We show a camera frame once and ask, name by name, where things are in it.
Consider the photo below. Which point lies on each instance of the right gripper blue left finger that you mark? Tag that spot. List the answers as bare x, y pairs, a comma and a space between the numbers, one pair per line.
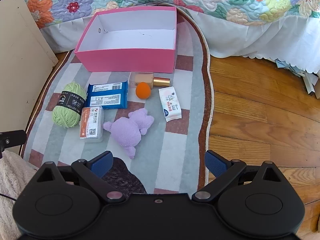
90, 174

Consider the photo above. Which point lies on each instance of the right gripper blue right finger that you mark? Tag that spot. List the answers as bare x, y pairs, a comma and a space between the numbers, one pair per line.
225, 173

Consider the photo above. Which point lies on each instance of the purple plush toy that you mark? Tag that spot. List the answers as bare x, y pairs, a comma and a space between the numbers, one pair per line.
128, 131

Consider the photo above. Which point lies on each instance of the orange white small box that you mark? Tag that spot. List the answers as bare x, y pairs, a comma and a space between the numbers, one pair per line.
91, 124

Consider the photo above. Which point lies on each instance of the green yarn ball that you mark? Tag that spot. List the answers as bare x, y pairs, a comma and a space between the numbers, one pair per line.
71, 101

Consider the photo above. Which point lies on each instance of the blue wipes packet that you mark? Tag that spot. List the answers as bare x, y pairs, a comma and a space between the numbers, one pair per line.
108, 95

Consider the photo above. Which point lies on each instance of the white tissue pack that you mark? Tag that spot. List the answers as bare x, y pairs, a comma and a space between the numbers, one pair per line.
170, 104

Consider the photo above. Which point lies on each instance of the orange makeup sponge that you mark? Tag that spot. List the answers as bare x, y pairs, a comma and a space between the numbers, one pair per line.
143, 90

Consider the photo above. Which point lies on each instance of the foundation bottle gold cap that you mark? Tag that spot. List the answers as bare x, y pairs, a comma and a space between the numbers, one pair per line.
152, 80

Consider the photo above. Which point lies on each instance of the striped checkered rug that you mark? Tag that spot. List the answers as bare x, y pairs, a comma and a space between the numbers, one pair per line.
160, 140

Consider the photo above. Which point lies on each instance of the beige cabinet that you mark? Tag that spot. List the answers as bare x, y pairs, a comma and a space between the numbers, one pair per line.
26, 62

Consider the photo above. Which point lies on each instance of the papers under bed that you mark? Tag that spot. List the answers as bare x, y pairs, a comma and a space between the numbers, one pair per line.
311, 80

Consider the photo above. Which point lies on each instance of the pink cardboard box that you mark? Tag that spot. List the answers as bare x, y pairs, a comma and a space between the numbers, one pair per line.
134, 39

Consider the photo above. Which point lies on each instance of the white bed skirt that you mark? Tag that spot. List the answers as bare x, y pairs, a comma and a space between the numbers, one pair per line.
293, 39

